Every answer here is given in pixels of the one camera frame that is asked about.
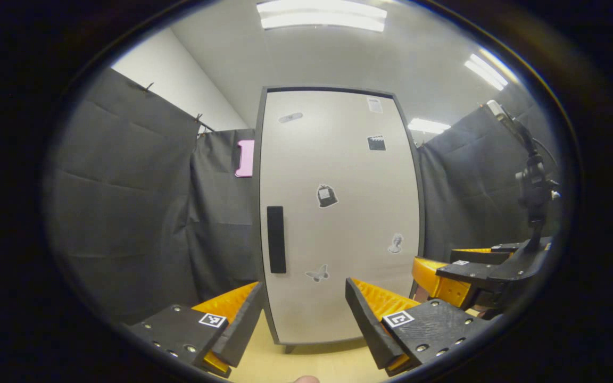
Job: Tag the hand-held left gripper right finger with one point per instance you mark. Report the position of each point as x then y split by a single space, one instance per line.
367 324

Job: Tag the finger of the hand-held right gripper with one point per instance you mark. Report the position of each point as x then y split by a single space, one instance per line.
471 274
477 256

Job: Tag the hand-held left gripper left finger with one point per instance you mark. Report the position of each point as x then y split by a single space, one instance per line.
240 330

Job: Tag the grey cabinet door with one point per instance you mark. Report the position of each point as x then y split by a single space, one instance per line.
338 170

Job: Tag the ceiling light panel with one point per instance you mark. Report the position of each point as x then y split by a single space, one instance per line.
486 72
428 126
322 18

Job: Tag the black backdrop cloth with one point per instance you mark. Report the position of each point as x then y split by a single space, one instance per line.
125 213

